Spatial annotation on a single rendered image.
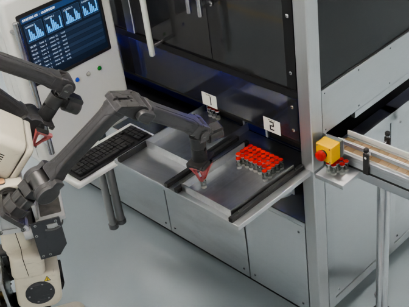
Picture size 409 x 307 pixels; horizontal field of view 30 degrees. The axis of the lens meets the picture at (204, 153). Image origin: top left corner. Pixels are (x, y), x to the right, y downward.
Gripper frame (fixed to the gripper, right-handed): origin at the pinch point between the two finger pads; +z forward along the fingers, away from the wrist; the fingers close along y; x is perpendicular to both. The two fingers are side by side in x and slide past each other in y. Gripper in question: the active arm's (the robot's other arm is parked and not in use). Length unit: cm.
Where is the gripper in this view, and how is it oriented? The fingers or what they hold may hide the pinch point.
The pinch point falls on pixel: (202, 178)
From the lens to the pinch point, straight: 285.3
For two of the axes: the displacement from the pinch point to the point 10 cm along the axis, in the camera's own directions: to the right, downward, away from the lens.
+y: 4.9, -5.5, 6.8
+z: 1.1, 8.1, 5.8
